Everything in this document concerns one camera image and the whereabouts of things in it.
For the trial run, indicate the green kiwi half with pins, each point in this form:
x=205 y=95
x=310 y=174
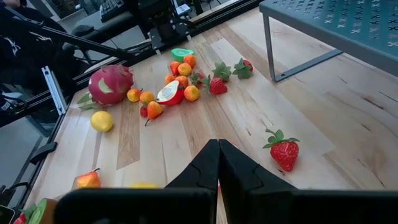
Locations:
x=38 y=214

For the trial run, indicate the grey desk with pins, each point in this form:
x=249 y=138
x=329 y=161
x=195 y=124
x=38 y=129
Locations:
x=105 y=28

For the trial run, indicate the pink dragon fruit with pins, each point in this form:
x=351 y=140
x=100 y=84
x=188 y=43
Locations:
x=110 y=82

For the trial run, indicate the silver aluminium extrusion post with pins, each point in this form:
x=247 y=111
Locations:
x=54 y=90

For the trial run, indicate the small orange peach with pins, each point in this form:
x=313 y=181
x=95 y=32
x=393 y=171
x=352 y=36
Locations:
x=146 y=97
x=174 y=68
x=190 y=60
x=169 y=79
x=191 y=93
x=184 y=69
x=134 y=95
x=183 y=81

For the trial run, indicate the yellow lemon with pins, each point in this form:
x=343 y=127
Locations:
x=143 y=186
x=102 y=121

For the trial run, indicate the person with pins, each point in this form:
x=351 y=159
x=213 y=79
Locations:
x=25 y=46

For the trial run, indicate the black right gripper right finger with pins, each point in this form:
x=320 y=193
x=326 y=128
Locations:
x=236 y=174

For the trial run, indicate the green avocado half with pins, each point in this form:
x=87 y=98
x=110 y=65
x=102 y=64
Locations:
x=182 y=53

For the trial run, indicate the black table clamp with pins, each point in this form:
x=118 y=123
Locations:
x=43 y=152

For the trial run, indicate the black keyboard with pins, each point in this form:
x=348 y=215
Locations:
x=112 y=9

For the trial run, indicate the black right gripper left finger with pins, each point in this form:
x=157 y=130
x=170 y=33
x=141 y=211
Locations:
x=205 y=174

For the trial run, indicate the black computer mouse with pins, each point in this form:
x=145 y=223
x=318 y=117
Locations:
x=83 y=30

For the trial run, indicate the small orange pear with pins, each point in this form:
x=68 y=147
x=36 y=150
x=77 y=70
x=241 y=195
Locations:
x=88 y=181
x=154 y=109

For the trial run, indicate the grey perforated metal shelf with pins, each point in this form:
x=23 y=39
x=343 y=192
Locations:
x=326 y=21

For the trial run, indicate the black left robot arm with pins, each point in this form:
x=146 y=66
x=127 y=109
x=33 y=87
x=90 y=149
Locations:
x=161 y=18

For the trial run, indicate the red apple half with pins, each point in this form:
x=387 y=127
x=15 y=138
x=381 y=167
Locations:
x=170 y=93

